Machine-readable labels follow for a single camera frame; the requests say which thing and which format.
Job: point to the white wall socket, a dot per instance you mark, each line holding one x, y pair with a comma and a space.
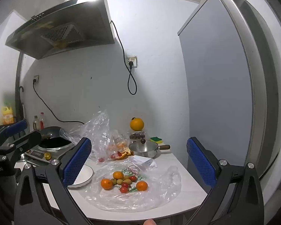
36, 78
134, 58

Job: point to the white plate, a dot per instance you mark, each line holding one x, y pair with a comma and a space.
85, 173

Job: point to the steel induction cooker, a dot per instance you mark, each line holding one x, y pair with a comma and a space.
53, 144

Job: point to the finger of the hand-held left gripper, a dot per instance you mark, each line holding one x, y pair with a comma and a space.
16, 127
28, 140

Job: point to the clear plastic bag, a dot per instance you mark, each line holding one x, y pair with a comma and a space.
96, 131

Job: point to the large orange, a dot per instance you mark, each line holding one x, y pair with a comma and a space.
137, 123

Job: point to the steel range hood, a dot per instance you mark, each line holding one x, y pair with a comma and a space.
60, 18

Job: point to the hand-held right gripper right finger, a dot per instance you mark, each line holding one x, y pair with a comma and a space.
200, 161

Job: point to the green yellow sponge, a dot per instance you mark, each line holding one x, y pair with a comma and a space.
157, 139

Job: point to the small yellow fruit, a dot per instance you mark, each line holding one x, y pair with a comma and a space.
119, 181
126, 177
114, 181
127, 181

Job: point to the pale orange fruit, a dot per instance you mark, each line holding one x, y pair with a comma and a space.
117, 146

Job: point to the green printed plastic bag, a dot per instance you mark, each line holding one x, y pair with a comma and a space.
154, 196

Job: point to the white paper box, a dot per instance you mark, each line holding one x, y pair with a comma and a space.
142, 160

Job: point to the clear box of dark fruit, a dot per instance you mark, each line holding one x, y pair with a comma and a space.
137, 135

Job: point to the mandarin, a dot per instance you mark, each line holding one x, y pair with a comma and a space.
142, 185
118, 175
107, 184

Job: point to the steel pot lid with knob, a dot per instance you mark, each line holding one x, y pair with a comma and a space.
142, 146

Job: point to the yellow oil jug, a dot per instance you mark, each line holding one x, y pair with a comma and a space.
7, 116

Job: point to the person's right hand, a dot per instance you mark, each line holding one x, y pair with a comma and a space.
150, 222

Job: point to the cherry tomato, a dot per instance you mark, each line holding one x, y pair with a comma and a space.
112, 155
133, 178
101, 159
123, 189
125, 184

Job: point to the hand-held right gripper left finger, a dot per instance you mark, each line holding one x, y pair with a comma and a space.
77, 161

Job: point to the grey refrigerator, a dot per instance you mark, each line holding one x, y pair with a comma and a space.
213, 75

